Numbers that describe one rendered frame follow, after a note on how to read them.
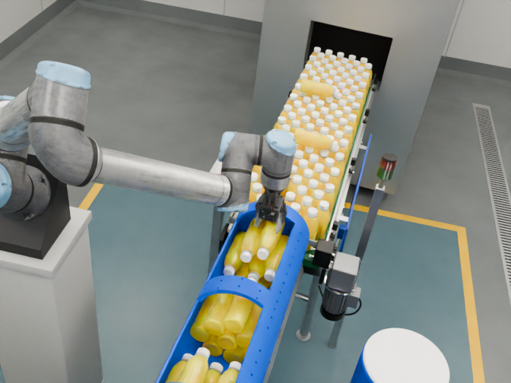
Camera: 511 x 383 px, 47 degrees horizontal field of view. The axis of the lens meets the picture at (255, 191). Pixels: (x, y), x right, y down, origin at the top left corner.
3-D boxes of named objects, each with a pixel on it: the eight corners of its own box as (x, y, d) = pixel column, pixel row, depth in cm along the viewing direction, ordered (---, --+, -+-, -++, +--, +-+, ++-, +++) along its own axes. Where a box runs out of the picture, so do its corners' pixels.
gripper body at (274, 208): (253, 219, 183) (258, 188, 176) (261, 202, 190) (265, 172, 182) (277, 225, 182) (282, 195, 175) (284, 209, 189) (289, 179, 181)
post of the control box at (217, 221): (202, 336, 313) (214, 191, 250) (205, 330, 316) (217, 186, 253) (210, 338, 312) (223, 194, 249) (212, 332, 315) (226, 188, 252)
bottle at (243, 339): (242, 352, 183) (258, 308, 197) (260, 349, 179) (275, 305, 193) (230, 337, 180) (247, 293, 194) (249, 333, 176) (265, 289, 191)
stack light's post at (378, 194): (327, 346, 316) (375, 188, 247) (328, 340, 319) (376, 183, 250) (334, 348, 316) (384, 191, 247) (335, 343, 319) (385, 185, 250)
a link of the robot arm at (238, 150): (217, 166, 166) (260, 171, 166) (220, 126, 167) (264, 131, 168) (217, 171, 175) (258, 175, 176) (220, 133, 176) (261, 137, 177)
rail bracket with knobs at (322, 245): (306, 266, 236) (310, 248, 229) (309, 254, 241) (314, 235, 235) (330, 273, 234) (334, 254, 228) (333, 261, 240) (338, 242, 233)
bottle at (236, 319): (244, 322, 175) (261, 279, 189) (222, 316, 176) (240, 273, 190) (243, 337, 179) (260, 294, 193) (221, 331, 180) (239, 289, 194)
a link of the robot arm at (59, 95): (-31, 153, 182) (26, 119, 120) (-22, 99, 184) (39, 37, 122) (20, 162, 190) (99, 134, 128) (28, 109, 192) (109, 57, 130)
